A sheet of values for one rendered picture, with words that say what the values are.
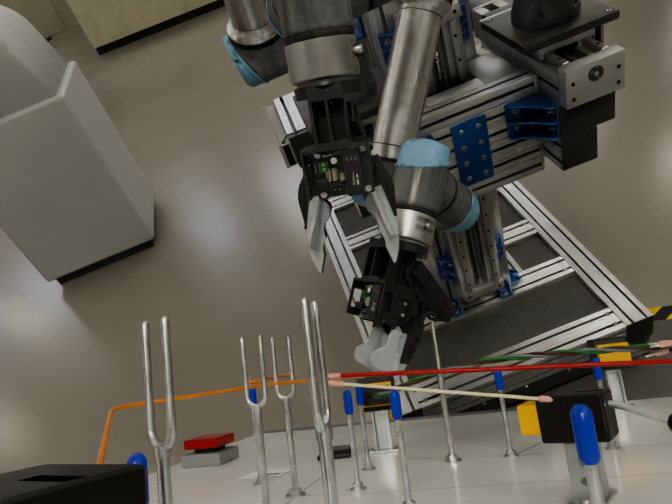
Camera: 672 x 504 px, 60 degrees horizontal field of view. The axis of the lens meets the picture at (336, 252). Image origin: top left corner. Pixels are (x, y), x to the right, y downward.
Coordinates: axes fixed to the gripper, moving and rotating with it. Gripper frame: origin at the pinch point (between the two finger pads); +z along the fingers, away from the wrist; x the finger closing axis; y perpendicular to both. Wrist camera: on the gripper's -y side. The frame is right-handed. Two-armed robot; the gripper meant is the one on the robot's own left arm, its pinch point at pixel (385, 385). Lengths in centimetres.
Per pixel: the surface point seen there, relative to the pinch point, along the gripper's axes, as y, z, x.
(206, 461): 20.4, 14.1, -7.9
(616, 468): 7.8, 0.1, 37.1
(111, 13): -56, -308, -646
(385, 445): 6.1, 6.3, 8.6
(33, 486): 53, 0, 44
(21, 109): 33, -75, -250
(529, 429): 20.1, -2.0, 36.8
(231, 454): 16.8, 13.2, -8.5
